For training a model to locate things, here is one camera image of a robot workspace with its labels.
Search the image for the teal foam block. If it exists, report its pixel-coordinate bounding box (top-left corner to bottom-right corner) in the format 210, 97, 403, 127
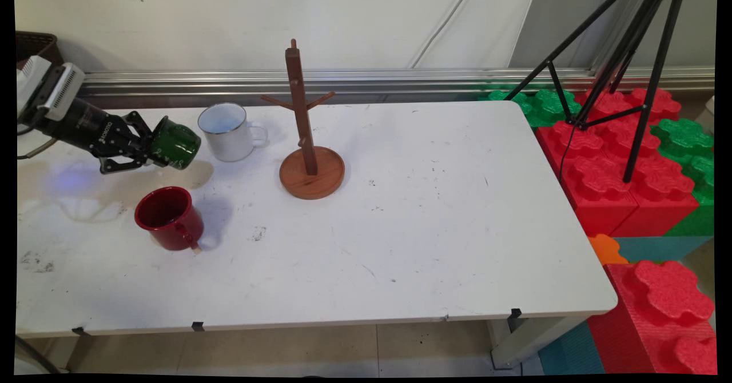
614, 236, 713, 264
538, 320, 606, 376

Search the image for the black floor cable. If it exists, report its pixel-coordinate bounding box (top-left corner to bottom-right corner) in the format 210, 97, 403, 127
15, 335, 62, 374

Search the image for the white wall cable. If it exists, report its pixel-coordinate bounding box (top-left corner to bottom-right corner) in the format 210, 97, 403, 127
408, 0, 479, 70

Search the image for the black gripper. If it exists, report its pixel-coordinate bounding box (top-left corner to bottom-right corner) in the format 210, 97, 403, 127
54, 98, 170, 175

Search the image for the thin black tripod cable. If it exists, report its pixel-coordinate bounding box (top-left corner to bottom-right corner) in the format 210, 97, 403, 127
557, 122, 579, 185

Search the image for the brown woven basket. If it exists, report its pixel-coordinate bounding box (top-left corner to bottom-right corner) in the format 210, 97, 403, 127
16, 30, 64, 70

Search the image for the red foam building block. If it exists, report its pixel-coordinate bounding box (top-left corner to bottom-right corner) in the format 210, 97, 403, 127
586, 260, 718, 376

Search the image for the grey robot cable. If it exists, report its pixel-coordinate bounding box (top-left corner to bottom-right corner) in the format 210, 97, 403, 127
17, 122, 59, 161

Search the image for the aluminium wall rail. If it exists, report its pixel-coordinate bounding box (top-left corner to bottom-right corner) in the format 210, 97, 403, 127
77, 67, 715, 109

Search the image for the orange foam piece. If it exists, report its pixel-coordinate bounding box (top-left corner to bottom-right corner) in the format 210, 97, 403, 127
588, 233, 629, 267

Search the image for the white table leg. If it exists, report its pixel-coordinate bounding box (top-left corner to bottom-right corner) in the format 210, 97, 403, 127
488, 313, 591, 370

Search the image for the white enamel mug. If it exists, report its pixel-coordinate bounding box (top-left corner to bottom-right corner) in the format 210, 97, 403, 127
197, 102, 269, 163

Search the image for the black camera tripod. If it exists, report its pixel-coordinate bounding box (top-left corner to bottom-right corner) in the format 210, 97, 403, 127
503, 0, 690, 184

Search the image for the wooden mug tree stand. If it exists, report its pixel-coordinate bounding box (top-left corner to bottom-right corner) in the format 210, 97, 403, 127
261, 39, 346, 201

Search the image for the green enamel mug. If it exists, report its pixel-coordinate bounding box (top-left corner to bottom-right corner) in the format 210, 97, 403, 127
150, 116, 202, 171

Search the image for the red enamel mug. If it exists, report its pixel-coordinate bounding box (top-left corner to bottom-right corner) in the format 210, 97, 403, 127
134, 186, 205, 254

